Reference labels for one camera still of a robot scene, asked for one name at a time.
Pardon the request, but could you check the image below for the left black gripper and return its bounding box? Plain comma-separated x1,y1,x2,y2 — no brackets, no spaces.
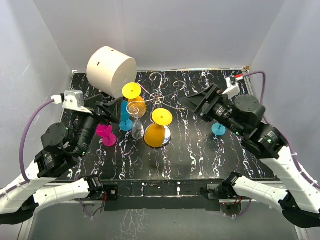
74,93,124,156

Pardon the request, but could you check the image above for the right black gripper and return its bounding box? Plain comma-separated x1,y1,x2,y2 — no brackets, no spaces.
179,84,246,138

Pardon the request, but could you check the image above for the orange wine glass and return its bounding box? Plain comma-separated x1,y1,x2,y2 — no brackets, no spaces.
144,108,173,148
122,82,147,119

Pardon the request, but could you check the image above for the clear wine glass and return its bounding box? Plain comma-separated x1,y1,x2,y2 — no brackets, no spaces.
127,101,147,140

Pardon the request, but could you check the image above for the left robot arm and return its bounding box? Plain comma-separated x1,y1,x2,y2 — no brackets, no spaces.
0,90,123,225

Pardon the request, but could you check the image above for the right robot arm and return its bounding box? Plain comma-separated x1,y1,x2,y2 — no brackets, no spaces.
178,84,320,229

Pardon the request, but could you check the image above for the magenta plastic wine glass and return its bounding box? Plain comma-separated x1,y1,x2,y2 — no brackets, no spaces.
96,124,117,147

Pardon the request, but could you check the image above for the chrome wine glass rack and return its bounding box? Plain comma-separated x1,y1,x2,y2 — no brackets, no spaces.
124,71,189,148

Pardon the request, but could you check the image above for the blue plastic wine glass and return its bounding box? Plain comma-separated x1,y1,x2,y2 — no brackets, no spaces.
119,100,133,132

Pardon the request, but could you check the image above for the white cylindrical container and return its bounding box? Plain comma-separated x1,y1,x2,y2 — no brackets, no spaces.
86,46,137,99

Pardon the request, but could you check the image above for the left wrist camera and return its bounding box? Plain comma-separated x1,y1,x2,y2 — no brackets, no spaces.
51,89,92,114

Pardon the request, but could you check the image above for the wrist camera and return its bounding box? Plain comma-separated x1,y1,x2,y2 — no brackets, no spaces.
51,89,92,114
223,73,244,99

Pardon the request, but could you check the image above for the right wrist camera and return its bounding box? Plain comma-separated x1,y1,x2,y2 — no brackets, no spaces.
223,73,244,99

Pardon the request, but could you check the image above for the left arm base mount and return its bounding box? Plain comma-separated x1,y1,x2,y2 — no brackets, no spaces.
82,181,120,218

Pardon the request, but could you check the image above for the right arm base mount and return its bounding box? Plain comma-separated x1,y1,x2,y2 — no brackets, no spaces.
199,183,253,216

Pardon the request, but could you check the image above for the aluminium frame rail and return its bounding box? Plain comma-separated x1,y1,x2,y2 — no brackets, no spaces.
22,77,320,229

